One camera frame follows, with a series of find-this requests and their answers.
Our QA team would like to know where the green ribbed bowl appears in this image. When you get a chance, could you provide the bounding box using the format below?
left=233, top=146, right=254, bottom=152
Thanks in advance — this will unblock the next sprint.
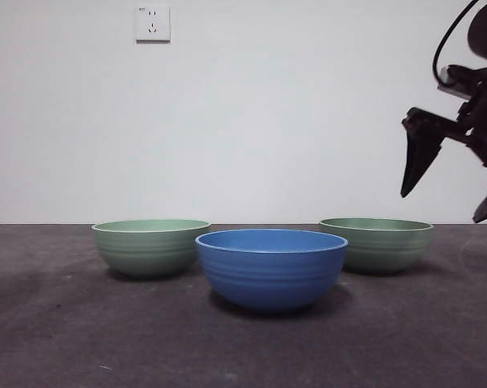
left=91, top=219, right=211, bottom=278
left=319, top=217, right=434, bottom=275

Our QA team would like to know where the blue ribbed bowl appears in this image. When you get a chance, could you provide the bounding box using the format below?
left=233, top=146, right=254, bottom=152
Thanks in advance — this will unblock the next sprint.
left=194, top=229, right=348, bottom=313

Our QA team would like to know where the right wrist grey camera box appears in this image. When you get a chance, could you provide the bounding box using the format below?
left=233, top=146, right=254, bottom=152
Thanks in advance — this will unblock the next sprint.
left=437, top=64, right=480, bottom=100

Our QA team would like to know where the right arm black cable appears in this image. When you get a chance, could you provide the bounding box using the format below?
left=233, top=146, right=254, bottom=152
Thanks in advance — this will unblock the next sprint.
left=432, top=0, right=477, bottom=84

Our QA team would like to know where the white wall socket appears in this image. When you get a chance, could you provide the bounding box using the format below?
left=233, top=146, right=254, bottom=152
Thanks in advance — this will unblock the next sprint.
left=135, top=6, right=172, bottom=44

